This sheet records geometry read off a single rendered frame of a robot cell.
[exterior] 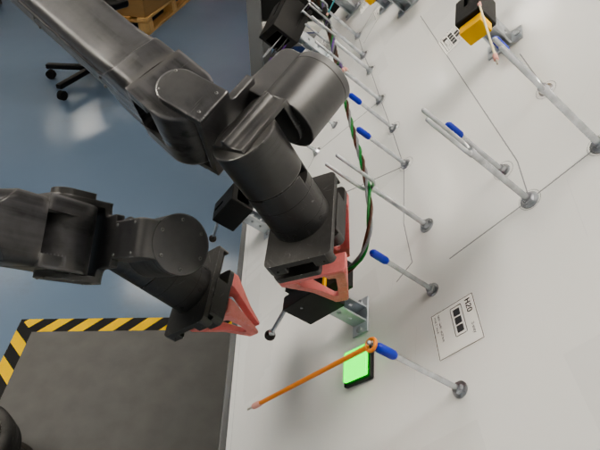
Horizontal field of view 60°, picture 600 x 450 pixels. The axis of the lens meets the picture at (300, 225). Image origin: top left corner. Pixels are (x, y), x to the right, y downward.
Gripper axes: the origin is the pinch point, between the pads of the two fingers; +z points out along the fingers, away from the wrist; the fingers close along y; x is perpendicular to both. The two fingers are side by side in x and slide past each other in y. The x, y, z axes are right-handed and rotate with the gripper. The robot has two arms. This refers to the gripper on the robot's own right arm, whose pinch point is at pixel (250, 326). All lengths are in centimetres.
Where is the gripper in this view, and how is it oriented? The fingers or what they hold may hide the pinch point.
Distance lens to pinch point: 64.3
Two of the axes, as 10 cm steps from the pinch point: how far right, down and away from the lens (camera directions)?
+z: 6.5, 5.5, 5.2
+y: 0.9, -7.4, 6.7
